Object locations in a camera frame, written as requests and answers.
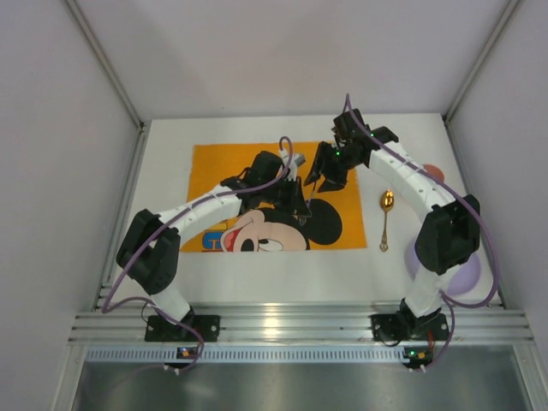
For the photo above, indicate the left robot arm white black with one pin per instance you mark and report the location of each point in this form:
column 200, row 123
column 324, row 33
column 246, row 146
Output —
column 149, row 251

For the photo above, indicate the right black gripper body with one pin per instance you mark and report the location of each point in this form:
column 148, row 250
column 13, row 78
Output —
column 331, row 164

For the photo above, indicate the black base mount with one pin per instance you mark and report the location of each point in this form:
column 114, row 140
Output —
column 396, row 328
column 159, row 330

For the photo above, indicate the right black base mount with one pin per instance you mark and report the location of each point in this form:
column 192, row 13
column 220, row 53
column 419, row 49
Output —
column 396, row 328

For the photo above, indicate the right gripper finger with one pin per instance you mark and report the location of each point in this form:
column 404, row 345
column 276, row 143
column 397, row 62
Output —
column 333, row 183
column 320, row 165

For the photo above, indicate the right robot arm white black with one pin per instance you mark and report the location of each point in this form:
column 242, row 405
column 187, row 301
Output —
column 449, row 235

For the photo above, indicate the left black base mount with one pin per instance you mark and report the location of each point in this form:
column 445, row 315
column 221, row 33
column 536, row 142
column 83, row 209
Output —
column 159, row 330

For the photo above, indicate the perforated cable duct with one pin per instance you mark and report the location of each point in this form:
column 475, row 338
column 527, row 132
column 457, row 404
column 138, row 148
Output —
column 248, row 354

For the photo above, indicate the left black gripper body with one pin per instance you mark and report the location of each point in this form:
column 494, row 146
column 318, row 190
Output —
column 295, row 195

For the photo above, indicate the gold spoon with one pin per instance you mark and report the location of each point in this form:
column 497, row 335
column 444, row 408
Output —
column 386, row 203

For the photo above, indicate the orange Mickey Mouse placemat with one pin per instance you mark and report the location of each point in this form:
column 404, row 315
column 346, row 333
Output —
column 212, row 163

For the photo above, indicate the aluminium rail frame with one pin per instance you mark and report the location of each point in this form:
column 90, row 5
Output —
column 292, row 323

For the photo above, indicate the lilac plate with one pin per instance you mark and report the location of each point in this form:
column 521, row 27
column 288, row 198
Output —
column 465, row 279

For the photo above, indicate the red cup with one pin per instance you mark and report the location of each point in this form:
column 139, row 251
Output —
column 435, row 172

